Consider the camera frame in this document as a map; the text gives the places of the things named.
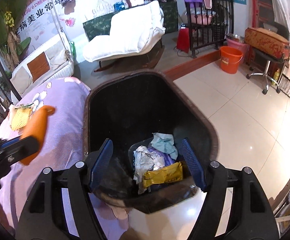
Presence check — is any orange plastic bottle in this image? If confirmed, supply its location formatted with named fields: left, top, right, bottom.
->
left=20, top=105, right=56, bottom=165

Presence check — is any yellow snack bag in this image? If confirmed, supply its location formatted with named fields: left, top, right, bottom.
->
left=142, top=162, right=183, bottom=188

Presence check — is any purple plastic bag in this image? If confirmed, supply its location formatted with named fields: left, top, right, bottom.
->
left=148, top=147, right=175, bottom=166

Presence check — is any dark brown trash bin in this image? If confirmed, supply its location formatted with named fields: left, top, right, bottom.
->
left=83, top=70, right=218, bottom=213

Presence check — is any purple floral bed sheet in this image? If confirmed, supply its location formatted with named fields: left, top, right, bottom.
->
left=0, top=77, right=129, bottom=239

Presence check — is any orange brown cushion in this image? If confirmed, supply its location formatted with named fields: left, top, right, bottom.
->
left=27, top=52, right=50, bottom=82

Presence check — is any white wicker swing sofa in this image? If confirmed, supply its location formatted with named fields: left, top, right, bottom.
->
left=10, top=33, right=74, bottom=97

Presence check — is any large banana plant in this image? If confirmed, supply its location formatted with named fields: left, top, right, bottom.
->
left=0, top=0, right=27, bottom=71

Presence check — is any chrome swivel stool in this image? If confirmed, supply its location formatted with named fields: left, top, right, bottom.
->
left=246, top=47, right=285, bottom=95

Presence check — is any green patterned cabinet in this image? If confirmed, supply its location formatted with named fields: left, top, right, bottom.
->
left=83, top=1, right=179, bottom=41

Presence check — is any orange plastic bucket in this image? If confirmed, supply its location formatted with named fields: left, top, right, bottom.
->
left=220, top=46, right=243, bottom=74

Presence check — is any pink plastic basin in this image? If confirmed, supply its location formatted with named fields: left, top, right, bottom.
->
left=226, top=34, right=249, bottom=56

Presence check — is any red patterned suitcase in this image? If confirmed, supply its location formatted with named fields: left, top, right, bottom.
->
left=244, top=28, right=290, bottom=60

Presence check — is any white padded rocking chair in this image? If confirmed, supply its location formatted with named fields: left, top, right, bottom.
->
left=83, top=0, right=166, bottom=72

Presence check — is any red electric heater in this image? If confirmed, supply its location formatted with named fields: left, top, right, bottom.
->
left=176, top=25, right=190, bottom=53

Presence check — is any black metal railing rack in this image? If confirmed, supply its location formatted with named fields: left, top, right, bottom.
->
left=185, top=0, right=234, bottom=58

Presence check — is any red ladder shelf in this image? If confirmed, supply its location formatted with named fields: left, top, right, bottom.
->
left=252, top=0, right=274, bottom=28

